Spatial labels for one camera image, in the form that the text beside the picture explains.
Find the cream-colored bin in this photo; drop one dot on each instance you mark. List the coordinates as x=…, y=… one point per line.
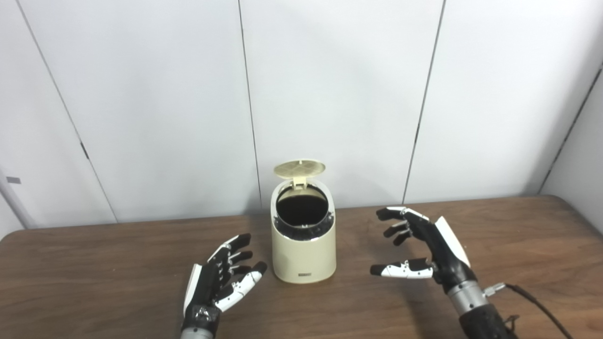
x=304, y=259

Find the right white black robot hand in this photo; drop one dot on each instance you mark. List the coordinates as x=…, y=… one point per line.
x=447, y=259

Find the cream round bin lid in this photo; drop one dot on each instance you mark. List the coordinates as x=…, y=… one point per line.
x=300, y=168

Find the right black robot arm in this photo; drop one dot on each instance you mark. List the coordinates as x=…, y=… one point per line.
x=476, y=313

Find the black bin liner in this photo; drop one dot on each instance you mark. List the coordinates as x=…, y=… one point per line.
x=301, y=209

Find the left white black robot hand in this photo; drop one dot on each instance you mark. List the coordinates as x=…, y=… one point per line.
x=205, y=287

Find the black wall panel hinge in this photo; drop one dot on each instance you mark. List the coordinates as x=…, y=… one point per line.
x=85, y=150

